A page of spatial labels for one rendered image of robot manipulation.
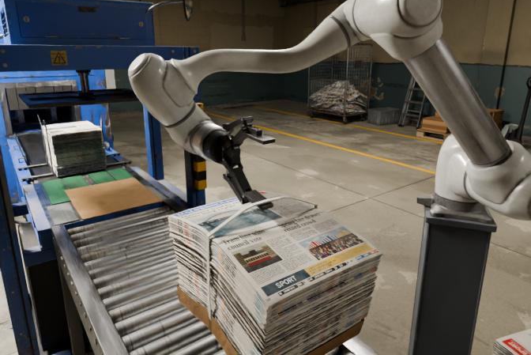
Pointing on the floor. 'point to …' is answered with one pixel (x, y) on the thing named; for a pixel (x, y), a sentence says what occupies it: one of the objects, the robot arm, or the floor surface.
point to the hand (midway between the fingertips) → (265, 171)
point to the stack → (514, 344)
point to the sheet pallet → (434, 125)
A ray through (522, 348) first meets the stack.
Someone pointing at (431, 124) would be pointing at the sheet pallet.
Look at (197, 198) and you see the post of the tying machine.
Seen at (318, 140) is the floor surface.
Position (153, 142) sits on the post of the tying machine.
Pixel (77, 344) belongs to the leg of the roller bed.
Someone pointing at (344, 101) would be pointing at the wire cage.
